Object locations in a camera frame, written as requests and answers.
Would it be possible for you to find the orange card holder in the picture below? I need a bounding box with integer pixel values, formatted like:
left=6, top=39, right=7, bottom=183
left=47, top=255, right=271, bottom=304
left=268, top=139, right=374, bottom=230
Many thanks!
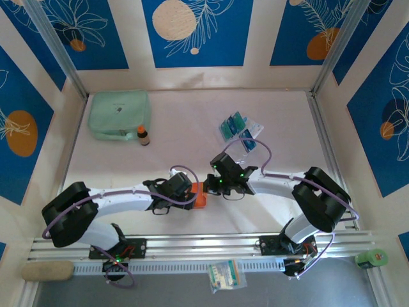
left=188, top=181, right=210, bottom=210

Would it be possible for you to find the white light blue credit card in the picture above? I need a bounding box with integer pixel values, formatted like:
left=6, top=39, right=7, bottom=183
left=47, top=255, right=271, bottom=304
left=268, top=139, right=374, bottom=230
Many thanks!
left=245, top=118, right=265, bottom=135

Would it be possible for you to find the brown bottle orange cap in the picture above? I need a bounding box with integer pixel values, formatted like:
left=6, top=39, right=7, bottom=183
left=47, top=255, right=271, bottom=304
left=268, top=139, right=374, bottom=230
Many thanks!
left=137, top=125, right=151, bottom=147

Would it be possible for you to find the clear plastic bag with packet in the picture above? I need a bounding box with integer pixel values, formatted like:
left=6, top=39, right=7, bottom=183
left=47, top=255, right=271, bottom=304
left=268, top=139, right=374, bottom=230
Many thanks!
left=206, top=258, right=249, bottom=294

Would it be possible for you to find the black controller box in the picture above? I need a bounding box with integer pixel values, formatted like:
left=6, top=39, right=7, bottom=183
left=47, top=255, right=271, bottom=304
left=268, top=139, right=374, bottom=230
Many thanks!
left=101, top=257, right=130, bottom=283

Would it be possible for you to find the mint green zip pouch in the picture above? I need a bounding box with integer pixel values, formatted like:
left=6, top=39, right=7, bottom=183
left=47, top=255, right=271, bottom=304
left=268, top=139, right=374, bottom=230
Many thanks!
left=88, top=90, right=153, bottom=142

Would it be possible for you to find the beige sponge block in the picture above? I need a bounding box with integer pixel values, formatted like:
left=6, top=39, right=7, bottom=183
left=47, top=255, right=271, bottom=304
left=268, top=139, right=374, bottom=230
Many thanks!
left=20, top=260, right=75, bottom=283

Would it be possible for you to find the green canister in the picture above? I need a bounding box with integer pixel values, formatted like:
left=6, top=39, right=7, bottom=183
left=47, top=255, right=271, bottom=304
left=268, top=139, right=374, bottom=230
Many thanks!
left=354, top=248, right=389, bottom=269

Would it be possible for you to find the aluminium corner extrusion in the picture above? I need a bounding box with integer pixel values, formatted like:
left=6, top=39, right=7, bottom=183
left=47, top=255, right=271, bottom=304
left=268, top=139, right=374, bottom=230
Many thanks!
left=366, top=267, right=390, bottom=307

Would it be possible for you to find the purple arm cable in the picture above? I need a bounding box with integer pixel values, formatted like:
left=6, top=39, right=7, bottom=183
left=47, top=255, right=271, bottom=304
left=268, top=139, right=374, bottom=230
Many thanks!
left=42, top=164, right=201, bottom=240
left=219, top=138, right=360, bottom=223

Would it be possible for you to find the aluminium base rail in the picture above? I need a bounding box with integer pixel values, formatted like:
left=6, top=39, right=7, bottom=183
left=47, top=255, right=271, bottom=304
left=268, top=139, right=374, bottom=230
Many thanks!
left=27, top=230, right=377, bottom=262

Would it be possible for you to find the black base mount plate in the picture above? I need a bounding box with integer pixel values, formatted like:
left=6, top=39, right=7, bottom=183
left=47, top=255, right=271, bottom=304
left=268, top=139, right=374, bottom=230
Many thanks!
left=88, top=238, right=148, bottom=260
left=258, top=234, right=318, bottom=257

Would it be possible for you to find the white slotted cable duct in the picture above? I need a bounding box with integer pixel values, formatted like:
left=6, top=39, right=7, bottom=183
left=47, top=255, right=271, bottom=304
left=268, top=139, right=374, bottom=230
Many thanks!
left=72, top=258, right=287, bottom=276

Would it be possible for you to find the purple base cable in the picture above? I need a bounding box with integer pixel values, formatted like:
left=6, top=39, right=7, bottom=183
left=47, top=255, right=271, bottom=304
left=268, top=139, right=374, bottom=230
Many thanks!
left=287, top=230, right=336, bottom=281
left=91, top=246, right=138, bottom=288

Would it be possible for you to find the aluminium side rail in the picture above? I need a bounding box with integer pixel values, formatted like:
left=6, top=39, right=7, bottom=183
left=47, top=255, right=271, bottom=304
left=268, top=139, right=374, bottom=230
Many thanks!
left=305, top=90, right=359, bottom=232

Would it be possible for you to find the aluminium frame post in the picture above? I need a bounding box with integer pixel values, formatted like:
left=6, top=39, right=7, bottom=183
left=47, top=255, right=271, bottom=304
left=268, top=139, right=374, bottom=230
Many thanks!
left=311, top=0, right=373, bottom=98
left=22, top=0, right=89, bottom=100

